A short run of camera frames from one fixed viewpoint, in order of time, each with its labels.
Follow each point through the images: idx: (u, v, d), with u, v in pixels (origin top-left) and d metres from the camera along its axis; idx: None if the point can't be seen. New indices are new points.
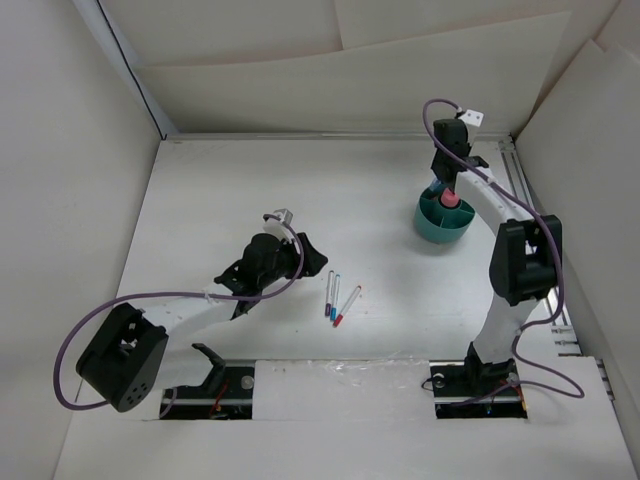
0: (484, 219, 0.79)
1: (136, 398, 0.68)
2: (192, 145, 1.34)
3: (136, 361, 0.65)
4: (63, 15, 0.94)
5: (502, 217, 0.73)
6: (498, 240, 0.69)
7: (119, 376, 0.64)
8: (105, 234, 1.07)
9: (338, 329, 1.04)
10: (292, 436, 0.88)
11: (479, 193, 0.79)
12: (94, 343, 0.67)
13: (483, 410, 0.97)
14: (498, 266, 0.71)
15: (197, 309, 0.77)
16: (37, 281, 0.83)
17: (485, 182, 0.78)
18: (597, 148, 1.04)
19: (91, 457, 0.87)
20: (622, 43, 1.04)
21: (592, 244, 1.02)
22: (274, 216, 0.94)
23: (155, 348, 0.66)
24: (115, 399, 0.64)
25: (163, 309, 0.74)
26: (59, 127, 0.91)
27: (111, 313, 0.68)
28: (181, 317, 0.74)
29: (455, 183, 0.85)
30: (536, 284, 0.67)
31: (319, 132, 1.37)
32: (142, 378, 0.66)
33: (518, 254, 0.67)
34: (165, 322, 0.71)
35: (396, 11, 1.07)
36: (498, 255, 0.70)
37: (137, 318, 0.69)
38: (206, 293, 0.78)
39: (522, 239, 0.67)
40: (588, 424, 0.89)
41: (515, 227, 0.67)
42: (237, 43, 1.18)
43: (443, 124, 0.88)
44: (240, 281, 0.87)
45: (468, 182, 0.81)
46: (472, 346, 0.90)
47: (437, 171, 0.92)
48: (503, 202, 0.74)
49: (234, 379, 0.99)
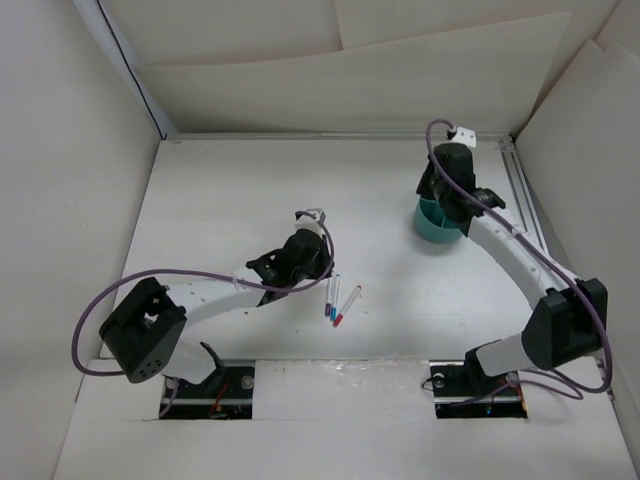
0: (507, 272, 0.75)
1: (149, 374, 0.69)
2: (192, 145, 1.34)
3: (151, 339, 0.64)
4: (62, 15, 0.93)
5: (538, 281, 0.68)
6: (536, 313, 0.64)
7: (134, 348, 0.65)
8: (105, 234, 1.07)
9: (338, 329, 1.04)
10: (292, 435, 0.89)
11: (504, 246, 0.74)
12: (116, 312, 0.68)
13: (484, 410, 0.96)
14: (532, 333, 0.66)
15: (222, 292, 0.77)
16: (36, 282, 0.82)
17: (510, 234, 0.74)
18: (598, 147, 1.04)
19: (91, 457, 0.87)
20: (622, 42, 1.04)
21: (592, 244, 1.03)
22: (311, 216, 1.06)
23: (173, 328, 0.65)
24: (128, 369, 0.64)
25: (188, 289, 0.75)
26: (59, 127, 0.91)
27: (138, 285, 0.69)
28: (203, 299, 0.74)
29: (470, 224, 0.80)
30: (576, 353, 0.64)
31: (319, 132, 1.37)
32: (156, 355, 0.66)
33: (561, 331, 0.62)
34: (186, 303, 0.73)
35: (395, 11, 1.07)
36: (535, 326, 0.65)
37: (162, 295, 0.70)
38: (233, 278, 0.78)
39: (565, 314, 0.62)
40: (588, 424, 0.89)
41: (557, 299, 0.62)
42: (237, 43, 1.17)
43: (447, 154, 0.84)
44: (273, 269, 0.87)
45: (488, 230, 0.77)
46: (471, 351, 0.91)
47: (445, 209, 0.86)
48: (537, 263, 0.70)
49: (234, 379, 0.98)
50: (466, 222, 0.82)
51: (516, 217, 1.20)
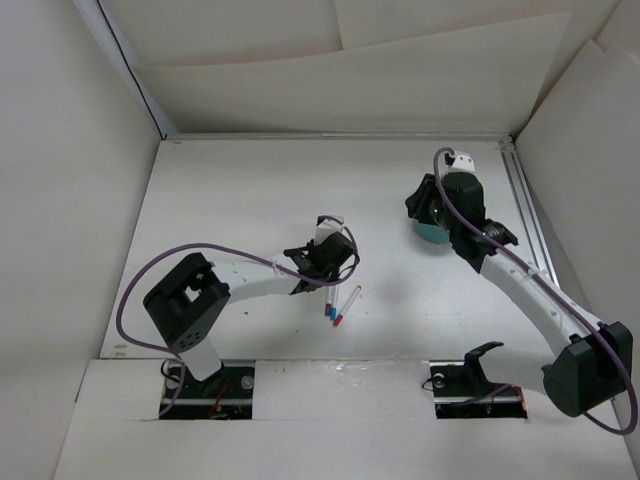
0: (525, 312, 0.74)
1: (186, 346, 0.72)
2: (192, 145, 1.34)
3: (196, 310, 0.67)
4: (63, 15, 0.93)
5: (559, 326, 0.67)
6: (560, 359, 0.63)
7: (177, 318, 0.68)
8: (105, 234, 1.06)
9: (338, 329, 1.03)
10: (292, 435, 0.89)
11: (521, 288, 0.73)
12: (165, 281, 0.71)
13: (484, 410, 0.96)
14: (556, 377, 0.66)
15: (262, 274, 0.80)
16: (36, 281, 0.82)
17: (527, 274, 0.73)
18: (599, 147, 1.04)
19: (90, 457, 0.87)
20: (622, 42, 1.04)
21: (592, 245, 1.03)
22: (335, 220, 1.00)
23: (217, 301, 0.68)
24: (171, 336, 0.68)
25: (231, 268, 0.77)
26: (59, 127, 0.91)
27: (186, 258, 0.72)
28: (245, 280, 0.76)
29: (483, 263, 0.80)
30: (601, 397, 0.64)
31: (319, 132, 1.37)
32: (197, 329, 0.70)
33: (586, 379, 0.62)
34: (230, 280, 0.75)
35: (395, 11, 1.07)
36: (559, 372, 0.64)
37: (207, 271, 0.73)
38: (273, 262, 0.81)
39: (590, 361, 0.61)
40: (588, 424, 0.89)
41: (581, 348, 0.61)
42: (237, 43, 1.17)
43: (458, 189, 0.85)
44: (308, 260, 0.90)
45: (502, 268, 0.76)
46: (471, 353, 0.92)
47: (456, 243, 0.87)
48: (558, 307, 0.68)
49: (234, 379, 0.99)
50: (477, 260, 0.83)
51: (517, 217, 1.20)
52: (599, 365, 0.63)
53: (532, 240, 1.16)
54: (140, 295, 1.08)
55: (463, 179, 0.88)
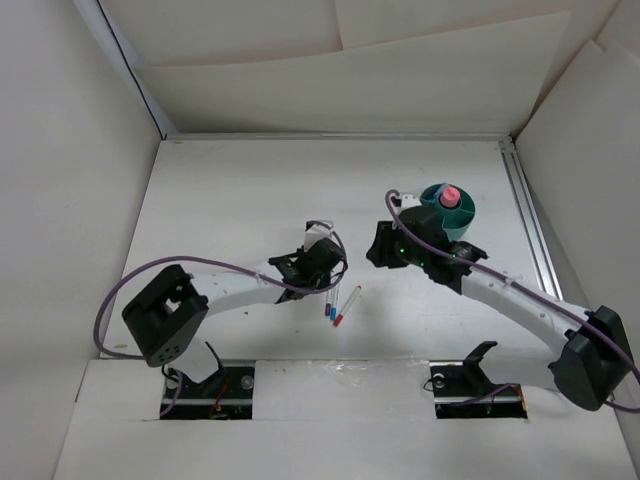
0: (515, 319, 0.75)
1: (167, 358, 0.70)
2: (192, 145, 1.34)
3: (172, 325, 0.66)
4: (62, 15, 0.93)
5: (552, 325, 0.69)
6: (565, 359, 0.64)
7: (155, 330, 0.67)
8: (105, 234, 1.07)
9: (338, 329, 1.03)
10: (292, 435, 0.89)
11: (504, 299, 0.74)
12: (145, 293, 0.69)
13: (484, 411, 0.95)
14: (567, 378, 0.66)
15: (245, 285, 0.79)
16: (36, 281, 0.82)
17: (505, 284, 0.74)
18: (599, 147, 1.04)
19: (90, 456, 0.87)
20: (622, 42, 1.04)
21: (593, 244, 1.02)
22: (324, 226, 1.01)
23: (193, 317, 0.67)
24: (149, 351, 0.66)
25: (212, 280, 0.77)
26: (59, 128, 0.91)
27: (164, 270, 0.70)
28: (225, 291, 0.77)
29: (461, 284, 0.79)
30: (611, 384, 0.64)
31: (319, 132, 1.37)
32: (176, 341, 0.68)
33: (595, 369, 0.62)
34: (210, 293, 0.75)
35: (394, 11, 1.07)
36: (568, 372, 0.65)
37: (186, 283, 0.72)
38: (256, 272, 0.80)
39: (591, 353, 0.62)
40: (587, 424, 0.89)
41: (579, 342, 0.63)
42: (236, 43, 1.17)
43: (414, 222, 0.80)
44: (294, 268, 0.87)
45: (480, 284, 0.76)
46: (472, 356, 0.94)
47: (435, 272, 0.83)
48: (545, 308, 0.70)
49: (234, 379, 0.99)
50: (456, 283, 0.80)
51: (517, 217, 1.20)
52: (601, 354, 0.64)
53: (532, 240, 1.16)
54: None
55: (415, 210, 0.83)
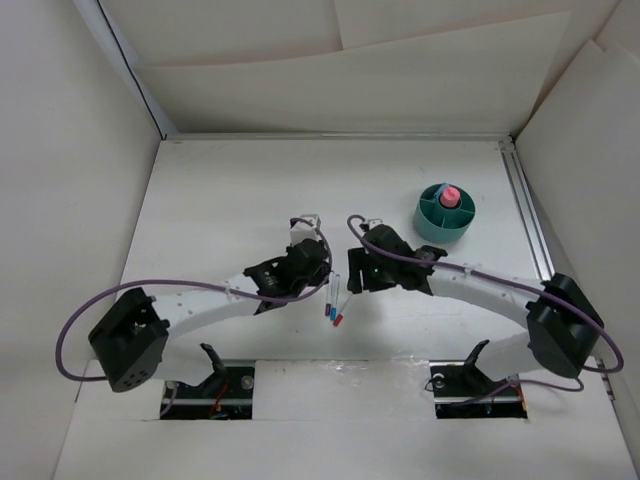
0: (484, 306, 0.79)
1: (133, 384, 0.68)
2: (192, 145, 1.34)
3: (135, 350, 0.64)
4: (62, 15, 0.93)
5: (514, 302, 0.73)
6: (533, 331, 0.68)
7: (118, 358, 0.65)
8: (105, 234, 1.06)
9: (338, 329, 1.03)
10: (292, 435, 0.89)
11: (469, 287, 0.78)
12: (106, 321, 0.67)
13: (483, 411, 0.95)
14: (544, 352, 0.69)
15: (214, 302, 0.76)
16: (36, 282, 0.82)
17: (465, 273, 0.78)
18: (599, 147, 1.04)
19: (90, 457, 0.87)
20: (622, 42, 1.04)
21: (593, 244, 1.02)
22: (306, 223, 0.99)
23: (155, 341, 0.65)
24: (115, 378, 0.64)
25: (176, 300, 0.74)
26: (58, 128, 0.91)
27: (123, 297, 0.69)
28: (190, 312, 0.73)
29: (429, 283, 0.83)
30: (587, 348, 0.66)
31: (319, 132, 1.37)
32: (142, 365, 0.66)
33: (561, 333, 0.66)
34: (172, 315, 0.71)
35: (394, 11, 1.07)
36: (541, 343, 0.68)
37: (148, 308, 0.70)
38: (225, 288, 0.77)
39: (553, 318, 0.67)
40: (587, 424, 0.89)
41: (539, 309, 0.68)
42: (236, 43, 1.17)
43: (374, 239, 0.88)
44: (273, 276, 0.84)
45: (444, 279, 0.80)
46: (471, 357, 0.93)
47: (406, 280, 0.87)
48: (504, 287, 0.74)
49: (234, 380, 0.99)
50: (424, 286, 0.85)
51: (517, 217, 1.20)
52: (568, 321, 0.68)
53: (532, 240, 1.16)
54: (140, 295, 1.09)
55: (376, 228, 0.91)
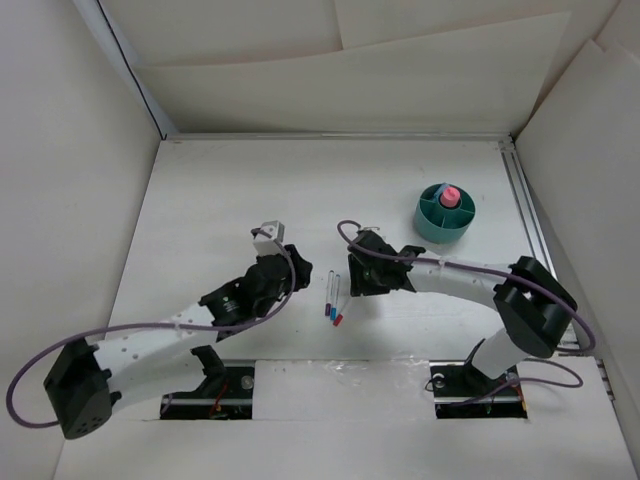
0: (461, 294, 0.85)
1: (88, 428, 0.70)
2: (192, 145, 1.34)
3: (77, 407, 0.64)
4: (62, 15, 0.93)
5: (484, 288, 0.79)
6: (504, 313, 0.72)
7: (63, 412, 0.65)
8: (105, 234, 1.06)
9: (338, 329, 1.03)
10: (292, 436, 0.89)
11: (443, 278, 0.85)
12: (54, 371, 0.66)
13: (484, 411, 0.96)
14: (517, 333, 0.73)
15: (162, 342, 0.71)
16: (35, 281, 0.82)
17: (439, 266, 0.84)
18: (599, 147, 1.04)
19: (90, 456, 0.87)
20: (622, 42, 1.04)
21: (593, 245, 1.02)
22: (266, 233, 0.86)
23: (95, 396, 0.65)
24: (65, 428, 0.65)
25: (120, 345, 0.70)
26: (58, 128, 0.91)
27: (66, 348, 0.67)
28: (136, 357, 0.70)
29: (410, 280, 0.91)
30: (559, 328, 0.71)
31: (319, 132, 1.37)
32: (90, 414, 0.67)
33: (531, 313, 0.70)
34: (113, 364, 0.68)
35: (394, 11, 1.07)
36: (513, 325, 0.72)
37: (92, 357, 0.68)
38: (174, 326, 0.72)
39: (521, 299, 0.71)
40: (587, 423, 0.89)
41: (507, 292, 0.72)
42: (236, 43, 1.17)
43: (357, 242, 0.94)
44: (232, 301, 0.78)
45: (423, 273, 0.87)
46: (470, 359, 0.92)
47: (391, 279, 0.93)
48: (473, 274, 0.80)
49: (234, 380, 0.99)
50: (407, 284, 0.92)
51: (517, 217, 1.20)
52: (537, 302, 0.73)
53: (532, 240, 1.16)
54: (140, 295, 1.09)
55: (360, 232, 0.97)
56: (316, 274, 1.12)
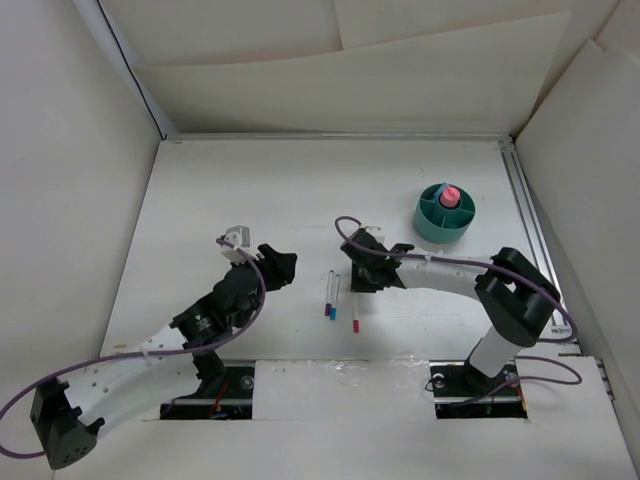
0: (449, 288, 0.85)
1: (78, 455, 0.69)
2: (192, 145, 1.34)
3: (53, 443, 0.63)
4: (62, 15, 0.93)
5: (468, 279, 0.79)
6: (487, 303, 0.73)
7: (45, 446, 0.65)
8: (105, 234, 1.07)
9: (337, 329, 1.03)
10: (292, 436, 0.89)
11: (429, 272, 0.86)
12: (36, 406, 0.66)
13: (484, 411, 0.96)
14: (500, 323, 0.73)
15: (133, 371, 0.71)
16: (35, 281, 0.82)
17: (425, 260, 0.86)
18: (599, 147, 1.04)
19: (91, 457, 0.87)
20: (622, 42, 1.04)
21: (593, 244, 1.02)
22: (229, 243, 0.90)
23: (68, 433, 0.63)
24: (51, 459, 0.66)
25: (90, 380, 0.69)
26: (58, 127, 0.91)
27: (38, 388, 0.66)
28: (107, 390, 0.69)
29: (400, 277, 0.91)
30: (542, 317, 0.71)
31: (319, 132, 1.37)
32: (71, 446, 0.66)
33: (512, 303, 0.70)
34: (87, 399, 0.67)
35: (394, 11, 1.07)
36: (496, 314, 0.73)
37: (62, 395, 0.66)
38: (143, 354, 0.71)
39: (502, 289, 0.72)
40: (588, 423, 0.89)
41: (489, 281, 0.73)
42: (236, 43, 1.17)
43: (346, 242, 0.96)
44: (206, 319, 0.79)
45: (411, 269, 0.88)
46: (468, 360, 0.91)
47: (380, 277, 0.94)
48: (457, 267, 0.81)
49: (234, 380, 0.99)
50: (398, 279, 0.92)
51: (517, 217, 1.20)
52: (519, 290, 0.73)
53: (532, 240, 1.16)
54: (141, 295, 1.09)
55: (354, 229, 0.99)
56: (316, 274, 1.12)
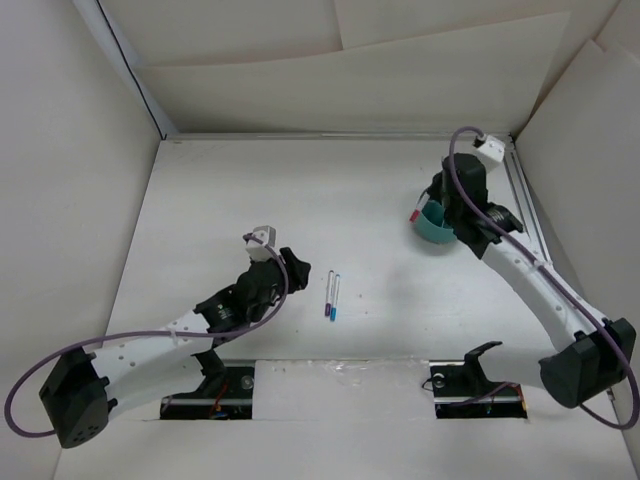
0: (527, 301, 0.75)
1: (86, 436, 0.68)
2: (192, 145, 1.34)
3: (74, 414, 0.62)
4: (62, 15, 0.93)
5: (561, 318, 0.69)
6: (563, 356, 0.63)
7: (60, 420, 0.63)
8: (105, 233, 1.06)
9: (338, 329, 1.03)
10: (291, 435, 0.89)
11: (525, 277, 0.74)
12: (53, 378, 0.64)
13: (484, 411, 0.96)
14: (554, 375, 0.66)
15: (160, 349, 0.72)
16: (35, 281, 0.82)
17: (532, 263, 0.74)
18: (600, 147, 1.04)
19: (90, 455, 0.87)
20: (622, 42, 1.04)
21: (594, 244, 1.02)
22: (257, 239, 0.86)
23: (95, 402, 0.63)
24: (63, 435, 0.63)
25: (117, 353, 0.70)
26: (58, 128, 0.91)
27: (63, 357, 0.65)
28: (133, 364, 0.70)
29: (486, 250, 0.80)
30: (594, 391, 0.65)
31: (319, 132, 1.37)
32: (87, 422, 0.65)
33: (589, 375, 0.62)
34: (112, 371, 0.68)
35: (394, 11, 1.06)
36: (559, 367, 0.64)
37: (88, 366, 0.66)
38: (171, 333, 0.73)
39: (592, 359, 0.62)
40: (587, 423, 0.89)
41: (584, 345, 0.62)
42: (236, 42, 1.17)
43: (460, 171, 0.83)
44: (227, 309, 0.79)
45: (507, 258, 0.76)
46: (470, 352, 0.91)
47: (460, 229, 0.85)
48: (562, 302, 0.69)
49: (234, 380, 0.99)
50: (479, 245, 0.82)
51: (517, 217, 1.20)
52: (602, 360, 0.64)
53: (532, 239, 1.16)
54: (141, 294, 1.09)
55: (469, 160, 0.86)
56: (315, 274, 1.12)
